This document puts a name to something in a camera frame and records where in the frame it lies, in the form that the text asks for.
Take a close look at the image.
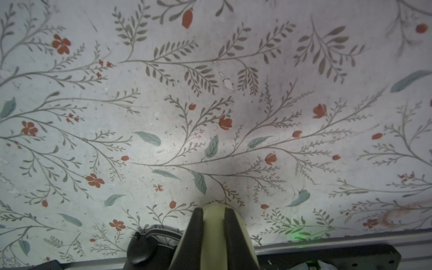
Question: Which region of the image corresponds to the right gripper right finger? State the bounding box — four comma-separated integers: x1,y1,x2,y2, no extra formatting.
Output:
224,208,259,270

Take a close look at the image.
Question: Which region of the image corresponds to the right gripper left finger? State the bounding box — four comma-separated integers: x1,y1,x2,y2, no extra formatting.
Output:
169,208,204,270

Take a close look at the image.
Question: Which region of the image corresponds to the light green mug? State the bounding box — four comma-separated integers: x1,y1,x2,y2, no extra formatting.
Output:
168,201,261,270

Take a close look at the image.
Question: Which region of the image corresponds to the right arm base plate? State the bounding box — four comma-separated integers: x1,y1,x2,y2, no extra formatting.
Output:
258,244,402,270

